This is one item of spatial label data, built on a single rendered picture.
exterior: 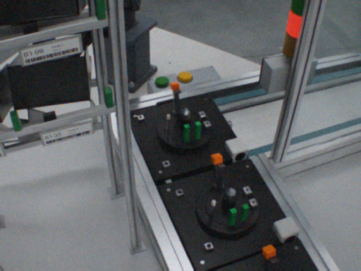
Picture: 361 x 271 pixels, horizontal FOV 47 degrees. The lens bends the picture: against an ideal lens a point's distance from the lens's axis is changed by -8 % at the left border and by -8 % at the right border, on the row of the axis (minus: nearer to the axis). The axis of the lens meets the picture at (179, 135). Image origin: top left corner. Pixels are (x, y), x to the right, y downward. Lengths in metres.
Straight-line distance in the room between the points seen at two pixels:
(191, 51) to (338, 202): 0.76
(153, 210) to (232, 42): 2.35
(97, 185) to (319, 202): 0.59
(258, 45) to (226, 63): 1.69
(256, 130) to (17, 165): 0.68
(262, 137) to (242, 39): 2.10
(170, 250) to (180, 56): 0.82
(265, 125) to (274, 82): 0.33
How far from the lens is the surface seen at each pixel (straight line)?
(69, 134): 0.71
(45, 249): 1.08
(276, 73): 0.92
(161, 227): 0.97
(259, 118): 1.27
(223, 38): 3.25
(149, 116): 1.17
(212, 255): 0.92
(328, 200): 1.20
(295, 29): 0.88
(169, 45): 1.62
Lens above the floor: 1.77
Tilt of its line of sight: 46 degrees down
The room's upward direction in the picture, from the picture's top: 2 degrees clockwise
